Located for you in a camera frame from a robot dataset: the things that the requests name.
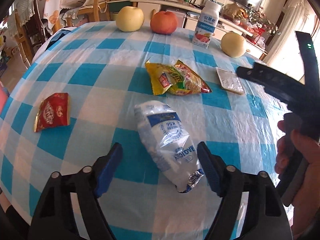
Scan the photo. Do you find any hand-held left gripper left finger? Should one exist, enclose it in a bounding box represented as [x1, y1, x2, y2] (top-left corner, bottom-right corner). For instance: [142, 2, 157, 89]
[28, 142, 123, 240]

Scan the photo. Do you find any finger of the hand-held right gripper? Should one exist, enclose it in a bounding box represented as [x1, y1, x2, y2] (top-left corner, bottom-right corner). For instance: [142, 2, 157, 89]
[236, 61, 292, 105]

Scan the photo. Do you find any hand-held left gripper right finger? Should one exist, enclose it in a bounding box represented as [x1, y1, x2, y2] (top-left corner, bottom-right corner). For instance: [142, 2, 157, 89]
[197, 142, 293, 240]

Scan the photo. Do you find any white blue plastic bag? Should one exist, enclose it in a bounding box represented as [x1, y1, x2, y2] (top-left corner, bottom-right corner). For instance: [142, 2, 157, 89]
[134, 100, 204, 193]

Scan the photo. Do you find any red clear noodle wrapper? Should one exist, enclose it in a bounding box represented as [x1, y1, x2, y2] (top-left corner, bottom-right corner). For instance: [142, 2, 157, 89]
[167, 60, 212, 96]

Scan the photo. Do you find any small red foil wrapper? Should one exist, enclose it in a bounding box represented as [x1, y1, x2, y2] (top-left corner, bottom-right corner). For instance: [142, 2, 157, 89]
[34, 92, 71, 133]

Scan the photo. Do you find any yellow snack wrapper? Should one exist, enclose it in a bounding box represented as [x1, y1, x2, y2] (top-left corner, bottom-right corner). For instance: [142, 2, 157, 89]
[145, 59, 187, 96]

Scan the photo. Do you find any person's right forearm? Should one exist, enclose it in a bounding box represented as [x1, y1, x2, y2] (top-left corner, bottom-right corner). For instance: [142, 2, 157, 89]
[291, 201, 320, 235]

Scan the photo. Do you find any person's right hand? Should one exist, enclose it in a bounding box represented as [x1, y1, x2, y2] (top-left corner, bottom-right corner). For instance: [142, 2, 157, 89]
[274, 120, 320, 203]

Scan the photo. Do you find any silver blister pack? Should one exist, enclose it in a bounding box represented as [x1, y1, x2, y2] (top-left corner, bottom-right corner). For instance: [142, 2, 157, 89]
[215, 67, 246, 95]

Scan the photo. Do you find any red gift bag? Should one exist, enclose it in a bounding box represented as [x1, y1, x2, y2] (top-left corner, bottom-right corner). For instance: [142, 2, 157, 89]
[251, 27, 265, 44]

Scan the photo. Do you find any small yellow pear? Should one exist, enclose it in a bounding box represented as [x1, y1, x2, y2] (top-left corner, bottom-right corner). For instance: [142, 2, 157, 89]
[221, 31, 247, 58]

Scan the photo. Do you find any cream curtain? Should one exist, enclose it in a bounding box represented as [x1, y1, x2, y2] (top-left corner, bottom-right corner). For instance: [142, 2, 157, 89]
[282, 0, 315, 63]

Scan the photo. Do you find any pink flower arrangement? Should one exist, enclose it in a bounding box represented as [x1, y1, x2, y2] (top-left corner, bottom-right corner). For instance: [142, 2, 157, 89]
[246, 4, 278, 34]

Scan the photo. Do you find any gold wrapped gift basket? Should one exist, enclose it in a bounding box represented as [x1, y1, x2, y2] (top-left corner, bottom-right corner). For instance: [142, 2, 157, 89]
[222, 2, 248, 19]

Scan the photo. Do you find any white yogurt bottle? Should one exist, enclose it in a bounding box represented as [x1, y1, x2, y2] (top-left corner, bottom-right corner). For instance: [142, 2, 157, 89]
[192, 0, 222, 49]

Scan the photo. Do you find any blue checked tablecloth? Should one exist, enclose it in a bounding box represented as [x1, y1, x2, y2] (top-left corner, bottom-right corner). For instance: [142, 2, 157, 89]
[0, 20, 300, 240]

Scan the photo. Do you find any red apple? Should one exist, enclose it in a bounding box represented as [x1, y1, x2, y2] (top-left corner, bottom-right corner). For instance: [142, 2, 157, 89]
[150, 10, 178, 35]

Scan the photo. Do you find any dark blue cloth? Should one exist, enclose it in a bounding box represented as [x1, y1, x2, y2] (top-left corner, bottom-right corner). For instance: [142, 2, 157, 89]
[46, 29, 73, 50]

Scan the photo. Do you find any large yellow apple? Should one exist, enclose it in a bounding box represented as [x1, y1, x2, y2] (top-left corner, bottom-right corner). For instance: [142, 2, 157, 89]
[115, 6, 145, 32]

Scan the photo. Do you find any dark wooden chair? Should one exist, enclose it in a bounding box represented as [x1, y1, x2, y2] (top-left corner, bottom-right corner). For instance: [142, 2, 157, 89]
[14, 7, 50, 65]

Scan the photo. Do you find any light wooden chair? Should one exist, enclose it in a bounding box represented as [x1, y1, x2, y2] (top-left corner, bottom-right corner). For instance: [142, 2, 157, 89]
[61, 0, 112, 23]

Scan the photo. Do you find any dark green box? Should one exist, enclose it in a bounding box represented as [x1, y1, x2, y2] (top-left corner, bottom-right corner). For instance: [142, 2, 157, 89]
[108, 2, 132, 13]

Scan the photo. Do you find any white cloth with orange print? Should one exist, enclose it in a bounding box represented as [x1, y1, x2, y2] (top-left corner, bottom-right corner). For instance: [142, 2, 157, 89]
[42, 0, 63, 28]

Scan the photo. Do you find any white lace cloth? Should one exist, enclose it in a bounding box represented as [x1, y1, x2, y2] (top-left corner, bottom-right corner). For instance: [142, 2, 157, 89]
[15, 0, 35, 25]

